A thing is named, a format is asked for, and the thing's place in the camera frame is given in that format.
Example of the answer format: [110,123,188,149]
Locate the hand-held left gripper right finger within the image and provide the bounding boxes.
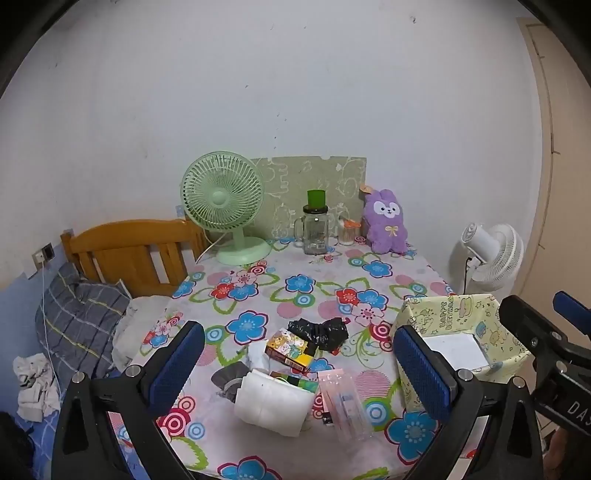
[392,324,546,480]

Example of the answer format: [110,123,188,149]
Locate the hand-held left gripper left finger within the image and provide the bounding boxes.
[52,320,206,480]

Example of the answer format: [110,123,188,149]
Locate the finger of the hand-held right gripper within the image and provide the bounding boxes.
[553,291,591,337]
[499,294,591,376]

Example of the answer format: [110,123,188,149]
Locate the yellow fabric storage box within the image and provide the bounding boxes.
[396,294,532,414]

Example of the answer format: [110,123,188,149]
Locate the green orange tissue pack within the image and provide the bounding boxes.
[270,370,321,393]

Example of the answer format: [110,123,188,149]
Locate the person's right forearm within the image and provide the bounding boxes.
[545,427,571,480]

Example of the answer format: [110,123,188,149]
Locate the white flat item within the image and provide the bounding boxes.
[422,333,490,370]

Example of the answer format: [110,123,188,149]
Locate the white bed cloth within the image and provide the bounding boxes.
[112,295,174,370]

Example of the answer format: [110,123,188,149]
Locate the grey cloth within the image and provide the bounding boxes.
[211,361,252,402]

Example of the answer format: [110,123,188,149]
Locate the white standing fan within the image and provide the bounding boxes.
[461,222,525,296]

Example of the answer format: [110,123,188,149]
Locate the white crumpled wrapper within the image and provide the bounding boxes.
[247,344,271,374]

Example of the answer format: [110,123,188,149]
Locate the clear plastic package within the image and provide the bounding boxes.
[318,369,374,444]

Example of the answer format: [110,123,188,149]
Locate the white tissue pack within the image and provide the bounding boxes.
[233,368,315,438]

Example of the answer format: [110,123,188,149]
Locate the black plastic bag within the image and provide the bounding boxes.
[287,318,349,355]

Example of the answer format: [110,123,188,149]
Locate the grey plaid pillow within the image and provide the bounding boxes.
[36,263,132,384]

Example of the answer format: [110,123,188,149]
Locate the colourful cartoon box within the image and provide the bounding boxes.
[264,328,317,374]

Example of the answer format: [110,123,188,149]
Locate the beige door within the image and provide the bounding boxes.
[515,16,591,315]

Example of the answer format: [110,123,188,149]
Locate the floral tablecloth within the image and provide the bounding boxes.
[106,235,481,480]

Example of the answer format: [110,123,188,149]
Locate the wooden chair back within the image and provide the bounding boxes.
[61,218,211,298]

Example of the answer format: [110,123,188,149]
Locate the crumpled white cloth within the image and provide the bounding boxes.
[13,353,62,422]

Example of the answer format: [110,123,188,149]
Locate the purple plush bunny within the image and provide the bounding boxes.
[360,185,411,256]

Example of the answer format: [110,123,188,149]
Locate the small container orange lid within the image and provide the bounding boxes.
[338,217,362,246]

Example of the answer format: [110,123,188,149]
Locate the green desk fan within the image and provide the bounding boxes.
[180,150,273,266]

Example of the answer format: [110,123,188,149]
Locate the dark cloth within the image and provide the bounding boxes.
[0,410,38,480]

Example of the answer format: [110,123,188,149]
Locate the glass jar mug green lid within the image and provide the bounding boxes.
[294,189,334,256]

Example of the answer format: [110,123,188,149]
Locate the patterned green board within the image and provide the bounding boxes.
[249,156,368,241]

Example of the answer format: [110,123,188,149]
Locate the white fan cord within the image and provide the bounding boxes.
[195,230,229,265]

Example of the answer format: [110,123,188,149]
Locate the wall socket with charger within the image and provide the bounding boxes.
[31,244,56,273]

